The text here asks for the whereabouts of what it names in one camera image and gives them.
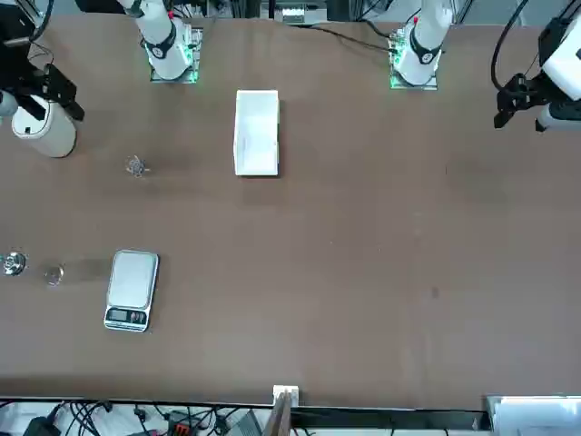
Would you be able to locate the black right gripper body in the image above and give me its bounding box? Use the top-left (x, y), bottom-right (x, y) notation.
top-left (0, 43), bottom-right (54, 99)

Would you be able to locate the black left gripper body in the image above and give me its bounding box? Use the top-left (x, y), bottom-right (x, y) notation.
top-left (516, 74), bottom-right (553, 110)

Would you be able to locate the small clear measuring cup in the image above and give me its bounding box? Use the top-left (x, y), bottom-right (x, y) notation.
top-left (123, 154), bottom-right (151, 179)

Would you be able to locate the cream lidded waste bin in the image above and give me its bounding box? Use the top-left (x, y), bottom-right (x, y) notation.
top-left (11, 97), bottom-right (77, 159)

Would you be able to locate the tall clear bottle metal cap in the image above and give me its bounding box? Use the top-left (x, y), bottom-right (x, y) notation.
top-left (0, 249), bottom-right (67, 288)

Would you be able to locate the white rectangular tray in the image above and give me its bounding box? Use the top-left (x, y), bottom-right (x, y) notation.
top-left (232, 89), bottom-right (281, 177)

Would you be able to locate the silver digital kitchen scale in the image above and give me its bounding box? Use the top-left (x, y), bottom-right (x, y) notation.
top-left (103, 248), bottom-right (160, 333)

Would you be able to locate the grey power strip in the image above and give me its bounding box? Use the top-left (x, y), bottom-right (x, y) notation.
top-left (280, 3), bottom-right (321, 25)

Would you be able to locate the grey metal plate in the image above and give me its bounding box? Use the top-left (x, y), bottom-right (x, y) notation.
top-left (484, 393), bottom-right (581, 436)

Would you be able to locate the black power adapter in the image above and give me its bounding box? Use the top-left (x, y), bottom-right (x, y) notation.
top-left (23, 413), bottom-right (63, 436)

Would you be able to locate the black red power socket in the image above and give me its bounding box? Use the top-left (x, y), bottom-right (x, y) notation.
top-left (165, 410), bottom-right (194, 435)

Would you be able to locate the grey power adapter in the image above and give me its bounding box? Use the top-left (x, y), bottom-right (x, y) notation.
top-left (225, 410), bottom-right (262, 436)

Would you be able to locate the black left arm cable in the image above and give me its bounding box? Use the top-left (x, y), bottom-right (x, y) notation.
top-left (492, 0), bottom-right (546, 92)

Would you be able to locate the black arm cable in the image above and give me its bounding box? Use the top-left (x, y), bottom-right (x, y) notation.
top-left (25, 0), bottom-right (56, 69)
top-left (492, 0), bottom-right (546, 92)

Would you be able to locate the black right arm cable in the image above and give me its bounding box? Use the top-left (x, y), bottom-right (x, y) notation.
top-left (25, 0), bottom-right (56, 69)

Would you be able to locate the black cable on table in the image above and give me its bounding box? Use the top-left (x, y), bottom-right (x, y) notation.
top-left (290, 22), bottom-right (396, 52)

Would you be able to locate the black table edge rail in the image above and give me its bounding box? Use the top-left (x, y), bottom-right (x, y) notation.
top-left (290, 405), bottom-right (487, 431)

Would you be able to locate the white edge bracket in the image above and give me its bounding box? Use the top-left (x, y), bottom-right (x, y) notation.
top-left (272, 384), bottom-right (301, 408)

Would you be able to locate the brown wooden post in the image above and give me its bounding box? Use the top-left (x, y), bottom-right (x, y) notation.
top-left (261, 391), bottom-right (292, 436)

